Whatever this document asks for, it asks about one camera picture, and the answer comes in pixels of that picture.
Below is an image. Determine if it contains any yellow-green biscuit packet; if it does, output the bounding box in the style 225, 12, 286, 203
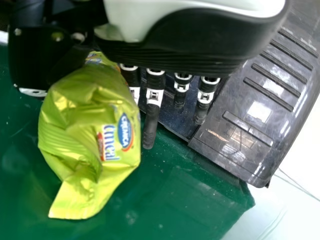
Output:
37, 51, 142, 221

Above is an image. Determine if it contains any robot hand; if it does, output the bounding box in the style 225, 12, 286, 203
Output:
7, 0, 298, 151

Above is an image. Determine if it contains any thin white cable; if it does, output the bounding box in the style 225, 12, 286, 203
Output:
273, 167, 320, 203

